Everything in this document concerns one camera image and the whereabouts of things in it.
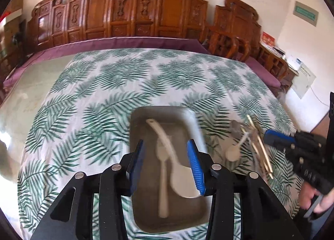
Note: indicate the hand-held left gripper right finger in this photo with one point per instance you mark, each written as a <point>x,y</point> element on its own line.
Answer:
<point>196,169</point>

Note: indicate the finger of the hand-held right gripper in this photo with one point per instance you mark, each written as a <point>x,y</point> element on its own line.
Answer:
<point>278,137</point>
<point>310,167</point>

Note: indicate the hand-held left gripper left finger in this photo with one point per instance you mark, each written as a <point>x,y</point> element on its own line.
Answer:
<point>137,167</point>

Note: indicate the white rice paddle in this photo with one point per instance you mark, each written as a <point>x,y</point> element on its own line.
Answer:
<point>184,180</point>

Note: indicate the grey metal tray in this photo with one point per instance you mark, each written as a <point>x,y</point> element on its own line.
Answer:
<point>148,203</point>

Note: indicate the small white spoon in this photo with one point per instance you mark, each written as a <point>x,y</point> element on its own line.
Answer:
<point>232,153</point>

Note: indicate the person's right hand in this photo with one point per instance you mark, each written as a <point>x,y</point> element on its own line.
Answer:
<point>304,197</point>

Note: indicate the brown board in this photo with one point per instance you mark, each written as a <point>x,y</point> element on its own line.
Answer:
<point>325,125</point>

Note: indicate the wooden side table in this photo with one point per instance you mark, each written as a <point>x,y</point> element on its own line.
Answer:
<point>291,75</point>

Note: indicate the white and blue box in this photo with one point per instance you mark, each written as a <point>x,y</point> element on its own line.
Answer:
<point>294,62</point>

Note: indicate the short purple seat cushion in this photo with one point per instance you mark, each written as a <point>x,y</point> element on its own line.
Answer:
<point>261,69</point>

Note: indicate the carved wooden armchair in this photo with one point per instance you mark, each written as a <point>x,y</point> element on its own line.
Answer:
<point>271,62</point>

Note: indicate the stack of papers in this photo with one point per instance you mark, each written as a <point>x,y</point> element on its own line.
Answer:
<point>278,51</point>

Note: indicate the leaf print tablecloth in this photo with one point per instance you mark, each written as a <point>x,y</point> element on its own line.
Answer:
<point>130,81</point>

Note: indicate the red box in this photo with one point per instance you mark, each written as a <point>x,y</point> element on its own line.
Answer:
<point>268,38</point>

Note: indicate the short carved wooden bench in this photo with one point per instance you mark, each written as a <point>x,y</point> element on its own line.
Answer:
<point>234,29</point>

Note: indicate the long purple seat cushion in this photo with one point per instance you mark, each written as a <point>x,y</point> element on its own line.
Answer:
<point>104,44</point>

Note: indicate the long carved wooden bench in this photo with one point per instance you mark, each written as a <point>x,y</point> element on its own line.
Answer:
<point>117,13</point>

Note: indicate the white wall chart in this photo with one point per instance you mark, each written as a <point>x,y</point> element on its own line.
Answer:
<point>304,81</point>

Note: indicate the green wall sign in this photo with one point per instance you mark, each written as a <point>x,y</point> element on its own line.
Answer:
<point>305,13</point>

